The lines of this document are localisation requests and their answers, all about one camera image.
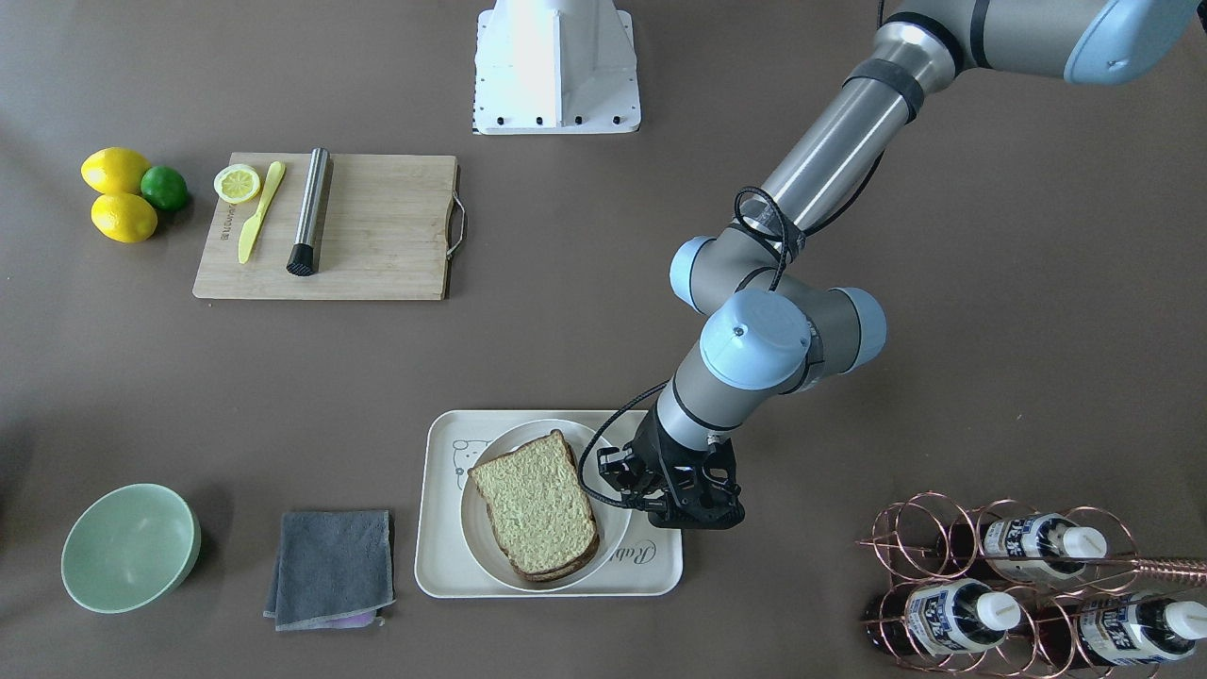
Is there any bread slice on plate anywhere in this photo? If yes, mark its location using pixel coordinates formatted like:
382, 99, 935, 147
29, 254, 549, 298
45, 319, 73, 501
501, 534, 601, 583

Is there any grey folded cloth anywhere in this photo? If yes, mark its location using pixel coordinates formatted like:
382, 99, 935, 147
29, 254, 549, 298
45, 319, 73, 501
263, 508, 396, 632

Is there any whole lemon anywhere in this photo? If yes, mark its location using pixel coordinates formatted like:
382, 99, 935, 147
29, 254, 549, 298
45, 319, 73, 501
78, 147, 152, 194
91, 193, 158, 242

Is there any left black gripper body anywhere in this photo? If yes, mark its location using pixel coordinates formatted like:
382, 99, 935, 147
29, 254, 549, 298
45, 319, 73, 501
596, 411, 745, 529

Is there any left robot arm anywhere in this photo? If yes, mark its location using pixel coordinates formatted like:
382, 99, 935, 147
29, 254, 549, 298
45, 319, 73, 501
585, 1, 1205, 529

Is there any yellow plastic knife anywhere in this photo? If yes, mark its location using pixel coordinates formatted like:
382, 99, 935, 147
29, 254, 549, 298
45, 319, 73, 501
238, 160, 286, 265

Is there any lime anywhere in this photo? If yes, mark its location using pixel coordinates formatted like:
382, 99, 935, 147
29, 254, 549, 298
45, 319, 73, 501
140, 166, 189, 212

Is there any tea bottle back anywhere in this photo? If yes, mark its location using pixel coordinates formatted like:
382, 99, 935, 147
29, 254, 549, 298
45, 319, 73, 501
1034, 592, 1206, 671

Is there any green bowl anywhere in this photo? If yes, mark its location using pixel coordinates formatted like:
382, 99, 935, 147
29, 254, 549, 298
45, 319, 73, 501
60, 482, 202, 614

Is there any copper wire bottle rack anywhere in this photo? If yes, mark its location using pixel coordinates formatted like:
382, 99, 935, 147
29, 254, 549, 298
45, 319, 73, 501
862, 491, 1206, 678

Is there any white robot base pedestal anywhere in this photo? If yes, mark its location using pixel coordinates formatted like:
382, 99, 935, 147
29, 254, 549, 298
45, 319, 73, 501
471, 1, 642, 135

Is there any tea bottle front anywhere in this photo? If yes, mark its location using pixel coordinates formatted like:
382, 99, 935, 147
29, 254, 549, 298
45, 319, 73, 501
862, 576, 1022, 657

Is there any cream rabbit tray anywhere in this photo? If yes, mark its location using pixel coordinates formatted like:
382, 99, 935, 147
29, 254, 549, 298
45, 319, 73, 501
414, 409, 683, 599

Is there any upper whole lemon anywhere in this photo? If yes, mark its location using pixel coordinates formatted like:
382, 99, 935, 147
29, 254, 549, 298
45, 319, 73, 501
78, 147, 152, 194

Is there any tea bottle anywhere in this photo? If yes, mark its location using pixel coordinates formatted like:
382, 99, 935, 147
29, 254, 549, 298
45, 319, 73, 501
935, 513, 1108, 585
1034, 592, 1206, 671
862, 576, 1022, 657

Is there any lemon slice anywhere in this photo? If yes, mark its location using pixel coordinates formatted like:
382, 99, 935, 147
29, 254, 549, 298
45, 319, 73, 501
212, 163, 262, 206

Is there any lower whole lemon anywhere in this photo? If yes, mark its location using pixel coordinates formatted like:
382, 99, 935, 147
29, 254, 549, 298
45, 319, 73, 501
91, 193, 158, 242

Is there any bread slice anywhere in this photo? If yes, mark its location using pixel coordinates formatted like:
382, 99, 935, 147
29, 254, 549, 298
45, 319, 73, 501
501, 534, 601, 583
470, 429, 600, 572

